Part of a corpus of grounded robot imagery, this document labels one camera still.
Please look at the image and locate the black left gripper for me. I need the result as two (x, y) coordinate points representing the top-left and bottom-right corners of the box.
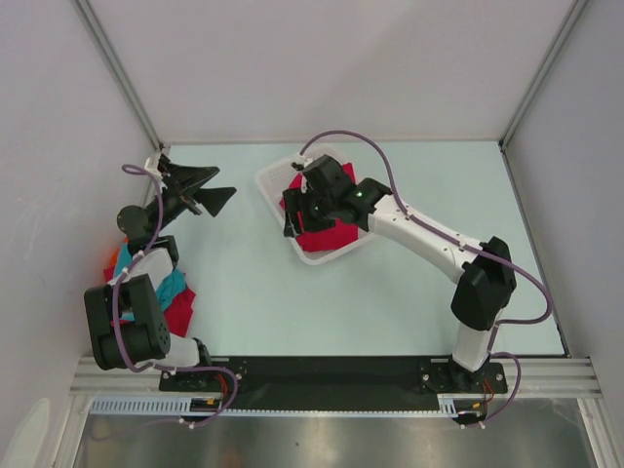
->
(147, 159), (236, 234)

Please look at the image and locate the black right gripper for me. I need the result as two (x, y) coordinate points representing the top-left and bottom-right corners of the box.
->
(284, 185), (337, 238)

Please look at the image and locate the crimson red t shirt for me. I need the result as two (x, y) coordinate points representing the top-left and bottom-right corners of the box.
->
(289, 163), (359, 253)

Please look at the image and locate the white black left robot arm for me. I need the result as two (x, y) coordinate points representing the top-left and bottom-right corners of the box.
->
(84, 155), (236, 390)

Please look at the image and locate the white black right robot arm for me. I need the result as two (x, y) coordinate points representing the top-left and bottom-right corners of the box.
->
(282, 154), (517, 391)

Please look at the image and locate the orange folded t shirt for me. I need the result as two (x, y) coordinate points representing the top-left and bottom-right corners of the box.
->
(105, 238), (128, 269)

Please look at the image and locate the teal folded t shirt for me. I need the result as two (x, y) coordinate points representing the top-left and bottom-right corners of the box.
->
(108, 244), (186, 311)

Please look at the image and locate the red folded t shirt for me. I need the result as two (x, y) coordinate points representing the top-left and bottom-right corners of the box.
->
(109, 287), (199, 338)

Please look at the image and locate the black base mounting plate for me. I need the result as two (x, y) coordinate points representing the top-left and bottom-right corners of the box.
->
(159, 355), (508, 411)

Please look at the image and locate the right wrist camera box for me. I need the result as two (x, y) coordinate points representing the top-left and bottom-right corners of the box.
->
(291, 153), (314, 172)

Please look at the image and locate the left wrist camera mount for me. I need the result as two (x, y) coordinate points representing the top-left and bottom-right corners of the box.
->
(143, 153), (170, 179)

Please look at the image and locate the white slotted cable duct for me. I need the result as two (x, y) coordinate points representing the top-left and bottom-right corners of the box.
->
(90, 396), (469, 418)

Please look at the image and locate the aluminium frame rail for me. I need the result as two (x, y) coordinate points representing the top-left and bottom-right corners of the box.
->
(69, 358), (603, 399)

